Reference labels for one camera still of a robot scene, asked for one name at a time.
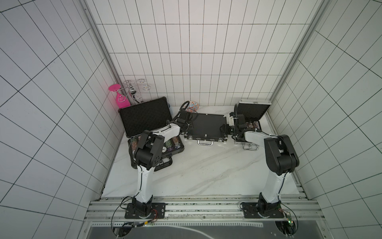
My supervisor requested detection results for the aluminium mounting rail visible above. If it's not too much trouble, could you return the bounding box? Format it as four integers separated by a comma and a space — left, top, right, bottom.
85, 195, 324, 225

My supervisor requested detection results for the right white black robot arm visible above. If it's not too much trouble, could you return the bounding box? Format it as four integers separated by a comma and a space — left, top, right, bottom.
229, 112, 299, 217

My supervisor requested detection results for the colourful patterned bowl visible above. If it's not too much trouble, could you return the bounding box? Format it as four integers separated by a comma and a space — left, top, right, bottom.
186, 101, 199, 113

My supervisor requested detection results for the black poker case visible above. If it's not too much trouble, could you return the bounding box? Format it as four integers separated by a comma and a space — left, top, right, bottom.
184, 113, 229, 146
119, 97, 184, 171

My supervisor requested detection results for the right silver poker case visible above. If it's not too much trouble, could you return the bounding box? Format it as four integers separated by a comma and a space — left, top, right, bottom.
233, 100, 271, 151

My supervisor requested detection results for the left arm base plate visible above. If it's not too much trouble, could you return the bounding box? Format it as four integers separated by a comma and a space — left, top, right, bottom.
124, 203, 166, 220

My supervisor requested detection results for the silver wire glass holder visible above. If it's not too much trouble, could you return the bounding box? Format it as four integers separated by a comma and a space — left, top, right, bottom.
122, 78, 151, 104

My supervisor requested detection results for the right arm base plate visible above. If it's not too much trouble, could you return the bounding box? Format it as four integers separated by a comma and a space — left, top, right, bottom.
240, 202, 285, 219

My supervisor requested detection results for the pink wine glass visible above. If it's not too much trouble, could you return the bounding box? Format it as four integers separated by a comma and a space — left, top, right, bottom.
108, 84, 131, 109

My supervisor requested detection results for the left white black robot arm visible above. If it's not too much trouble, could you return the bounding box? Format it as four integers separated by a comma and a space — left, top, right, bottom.
132, 101, 192, 215

